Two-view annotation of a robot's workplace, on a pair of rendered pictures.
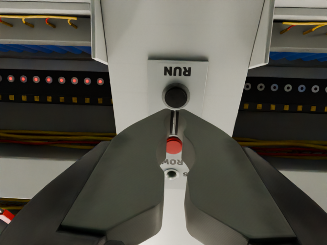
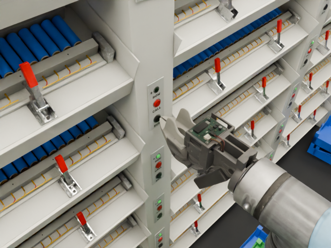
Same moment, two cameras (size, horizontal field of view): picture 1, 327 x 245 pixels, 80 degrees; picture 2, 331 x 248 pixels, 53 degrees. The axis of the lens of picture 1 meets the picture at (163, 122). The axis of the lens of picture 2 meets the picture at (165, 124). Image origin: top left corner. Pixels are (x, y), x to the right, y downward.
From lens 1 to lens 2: 68 cm
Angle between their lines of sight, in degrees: 86
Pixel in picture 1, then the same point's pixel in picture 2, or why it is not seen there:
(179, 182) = (152, 87)
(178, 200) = (151, 75)
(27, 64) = not seen: hidden behind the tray
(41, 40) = (178, 86)
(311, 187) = (87, 113)
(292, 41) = (98, 136)
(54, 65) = not seen: hidden behind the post
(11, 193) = (215, 35)
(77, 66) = not seen: hidden behind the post
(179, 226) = (148, 54)
